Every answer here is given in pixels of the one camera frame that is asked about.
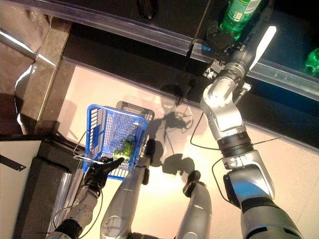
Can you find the silver right robot leg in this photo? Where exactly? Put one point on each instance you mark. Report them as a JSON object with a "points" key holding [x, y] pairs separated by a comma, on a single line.
{"points": [[197, 206]]}

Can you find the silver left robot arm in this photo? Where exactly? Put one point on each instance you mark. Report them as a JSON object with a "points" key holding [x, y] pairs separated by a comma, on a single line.
{"points": [[79, 206]]}

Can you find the dark metal frame bar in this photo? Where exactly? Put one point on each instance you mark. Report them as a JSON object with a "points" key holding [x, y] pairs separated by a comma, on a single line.
{"points": [[22, 47]]}

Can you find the black metal shelving unit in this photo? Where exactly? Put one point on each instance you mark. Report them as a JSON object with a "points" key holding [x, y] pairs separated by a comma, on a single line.
{"points": [[149, 64]]}

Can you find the dark shelf board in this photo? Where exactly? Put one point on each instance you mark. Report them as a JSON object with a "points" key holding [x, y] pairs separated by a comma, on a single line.
{"points": [[112, 15], [294, 37]]}

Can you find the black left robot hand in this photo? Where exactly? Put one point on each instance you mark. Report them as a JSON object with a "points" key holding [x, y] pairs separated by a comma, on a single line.
{"points": [[97, 174]]}

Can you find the brown fabric backdrop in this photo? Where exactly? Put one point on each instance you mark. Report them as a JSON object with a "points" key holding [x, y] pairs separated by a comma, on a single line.
{"points": [[20, 15]]}

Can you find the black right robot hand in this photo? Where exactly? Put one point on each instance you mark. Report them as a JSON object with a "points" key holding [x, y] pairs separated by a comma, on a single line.
{"points": [[239, 59]]}

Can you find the dark framed display cabinet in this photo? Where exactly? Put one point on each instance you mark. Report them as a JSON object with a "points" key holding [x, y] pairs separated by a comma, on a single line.
{"points": [[20, 199]]}

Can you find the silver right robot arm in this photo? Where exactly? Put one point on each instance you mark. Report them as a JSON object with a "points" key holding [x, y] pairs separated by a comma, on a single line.
{"points": [[224, 109]]}

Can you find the blue plastic shopping basket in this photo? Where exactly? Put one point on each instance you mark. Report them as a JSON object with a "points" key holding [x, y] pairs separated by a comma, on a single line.
{"points": [[99, 122]]}

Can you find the silver robot leg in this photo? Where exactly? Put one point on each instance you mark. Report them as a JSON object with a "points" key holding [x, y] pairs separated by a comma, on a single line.
{"points": [[197, 206], [127, 194]]}

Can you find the silver left robot leg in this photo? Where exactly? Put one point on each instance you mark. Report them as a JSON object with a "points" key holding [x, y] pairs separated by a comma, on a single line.
{"points": [[127, 194]]}

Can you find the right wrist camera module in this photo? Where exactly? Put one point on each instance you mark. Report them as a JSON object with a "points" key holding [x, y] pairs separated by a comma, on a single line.
{"points": [[213, 71]]}

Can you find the small lime green drink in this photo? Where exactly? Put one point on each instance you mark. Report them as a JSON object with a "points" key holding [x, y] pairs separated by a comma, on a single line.
{"points": [[123, 150]]}

